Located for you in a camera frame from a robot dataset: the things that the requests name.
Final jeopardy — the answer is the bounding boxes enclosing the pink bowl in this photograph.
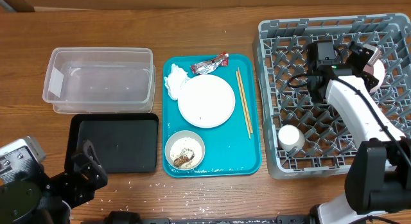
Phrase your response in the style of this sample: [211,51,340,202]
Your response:
[363,60,385,94]

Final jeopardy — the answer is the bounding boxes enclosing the beige cup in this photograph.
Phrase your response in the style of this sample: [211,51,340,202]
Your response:
[277,125,305,152]

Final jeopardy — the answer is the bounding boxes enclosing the white round plate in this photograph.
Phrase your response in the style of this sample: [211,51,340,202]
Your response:
[177,74,236,128]

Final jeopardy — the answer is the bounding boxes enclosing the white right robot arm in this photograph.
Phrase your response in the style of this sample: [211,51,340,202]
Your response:
[306,40,410,223]

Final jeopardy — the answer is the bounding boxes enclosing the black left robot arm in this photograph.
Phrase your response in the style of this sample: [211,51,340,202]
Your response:
[1,136,108,223]

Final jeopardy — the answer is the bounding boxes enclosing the grey dishwasher rack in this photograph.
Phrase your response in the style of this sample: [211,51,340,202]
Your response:
[254,13,410,179]

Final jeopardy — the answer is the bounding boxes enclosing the black tray bin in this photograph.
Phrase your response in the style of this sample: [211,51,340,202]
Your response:
[65,113,159,173]

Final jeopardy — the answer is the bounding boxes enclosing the wooden chopstick right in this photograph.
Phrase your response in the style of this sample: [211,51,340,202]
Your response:
[237,67,253,135]

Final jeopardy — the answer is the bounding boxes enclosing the wooden chopstick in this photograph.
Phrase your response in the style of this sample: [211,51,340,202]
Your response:
[236,71,251,139]
[237,67,253,135]

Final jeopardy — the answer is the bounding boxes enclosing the wooden chopstick left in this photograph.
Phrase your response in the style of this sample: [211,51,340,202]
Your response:
[236,71,251,139]

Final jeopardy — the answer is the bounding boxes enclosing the clear plastic bin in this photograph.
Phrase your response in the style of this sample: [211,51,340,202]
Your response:
[42,47,155,114]

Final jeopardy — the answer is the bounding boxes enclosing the grey bowl with food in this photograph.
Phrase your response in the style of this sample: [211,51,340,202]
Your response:
[164,130,206,171]

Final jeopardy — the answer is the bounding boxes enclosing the red silver snack wrapper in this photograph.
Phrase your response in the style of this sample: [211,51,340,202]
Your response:
[190,52,229,75]

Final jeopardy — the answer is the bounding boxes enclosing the teal serving tray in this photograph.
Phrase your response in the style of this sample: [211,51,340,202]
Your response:
[162,54,262,178]

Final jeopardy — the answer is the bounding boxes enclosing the crumpled white napkin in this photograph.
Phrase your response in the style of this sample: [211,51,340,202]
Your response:
[164,64,190,101]

